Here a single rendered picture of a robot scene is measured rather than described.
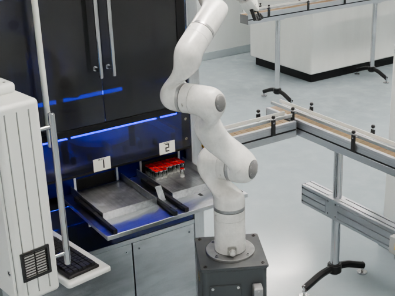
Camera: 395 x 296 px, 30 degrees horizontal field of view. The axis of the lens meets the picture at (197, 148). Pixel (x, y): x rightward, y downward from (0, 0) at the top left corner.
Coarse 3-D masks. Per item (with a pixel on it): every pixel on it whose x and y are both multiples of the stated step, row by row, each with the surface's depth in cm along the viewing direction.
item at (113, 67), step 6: (108, 0) 304; (108, 6) 305; (108, 12) 306; (108, 18) 307; (108, 24) 308; (108, 30) 309; (114, 54) 313; (114, 60) 314; (108, 66) 318; (114, 66) 314; (114, 72) 315
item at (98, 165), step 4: (108, 156) 333; (96, 160) 330; (100, 160) 331; (104, 160) 332; (108, 160) 333; (96, 164) 330; (100, 164) 331; (108, 164) 334; (96, 168) 331; (100, 168) 332; (104, 168) 333; (108, 168) 334
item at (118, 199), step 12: (120, 180) 348; (72, 192) 335; (84, 192) 337; (96, 192) 337; (108, 192) 336; (120, 192) 336; (132, 192) 336; (144, 192) 330; (96, 204) 325; (108, 204) 324; (120, 204) 324; (132, 204) 316; (144, 204) 319; (156, 204) 323; (108, 216) 311
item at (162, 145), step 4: (172, 140) 349; (160, 144) 346; (164, 144) 347; (172, 144) 350; (160, 148) 347; (164, 148) 348; (168, 148) 349; (172, 148) 350; (160, 152) 347; (164, 152) 348; (168, 152) 350
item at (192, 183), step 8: (184, 160) 364; (192, 168) 358; (144, 176) 347; (168, 176) 351; (176, 176) 351; (192, 176) 350; (160, 184) 334; (168, 184) 342; (176, 184) 342; (184, 184) 342; (192, 184) 341; (200, 184) 333; (168, 192) 329; (176, 192) 327; (184, 192) 329; (192, 192) 331
